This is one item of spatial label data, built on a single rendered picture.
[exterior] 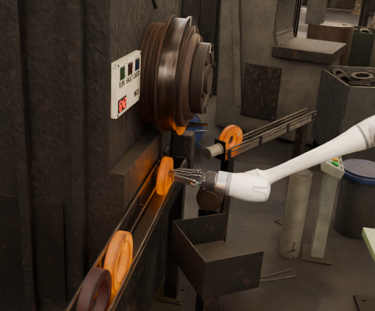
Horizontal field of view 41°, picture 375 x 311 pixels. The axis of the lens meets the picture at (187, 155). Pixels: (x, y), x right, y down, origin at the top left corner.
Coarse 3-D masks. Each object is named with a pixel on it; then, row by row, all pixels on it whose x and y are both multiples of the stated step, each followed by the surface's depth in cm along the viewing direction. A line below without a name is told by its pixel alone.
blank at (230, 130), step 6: (228, 126) 254; (234, 126) 253; (222, 132) 252; (228, 132) 251; (234, 132) 255; (240, 132) 258; (222, 138) 251; (228, 138) 253; (234, 138) 260; (240, 138) 260; (228, 144) 254; (234, 144) 259
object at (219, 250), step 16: (176, 224) 169; (192, 224) 175; (208, 224) 178; (224, 224) 181; (176, 240) 170; (192, 240) 177; (208, 240) 180; (176, 256) 171; (192, 256) 158; (208, 256) 173; (224, 256) 174; (240, 256) 154; (256, 256) 157; (192, 272) 159; (208, 272) 151; (224, 272) 154; (240, 272) 156; (256, 272) 159; (208, 288) 153; (224, 288) 156; (240, 288) 159; (208, 304) 173
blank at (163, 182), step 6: (162, 162) 194; (168, 162) 194; (162, 168) 192; (168, 168) 195; (162, 174) 192; (156, 180) 192; (162, 180) 192; (168, 180) 202; (156, 186) 193; (162, 186) 193; (168, 186) 202; (156, 192) 196; (162, 192) 195
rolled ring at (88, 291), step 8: (96, 272) 131; (104, 272) 134; (88, 280) 128; (96, 280) 129; (104, 280) 135; (88, 288) 127; (96, 288) 129; (104, 288) 139; (80, 296) 126; (88, 296) 126; (104, 296) 140; (80, 304) 125; (88, 304) 125; (96, 304) 140; (104, 304) 139
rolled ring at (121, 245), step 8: (120, 232) 149; (128, 232) 150; (112, 240) 145; (120, 240) 145; (128, 240) 151; (112, 248) 143; (120, 248) 144; (128, 248) 155; (112, 256) 142; (120, 256) 156; (128, 256) 156; (104, 264) 141; (112, 264) 141; (120, 264) 156; (128, 264) 155; (112, 272) 141; (120, 272) 154; (112, 280) 142; (120, 280) 151; (112, 288) 143
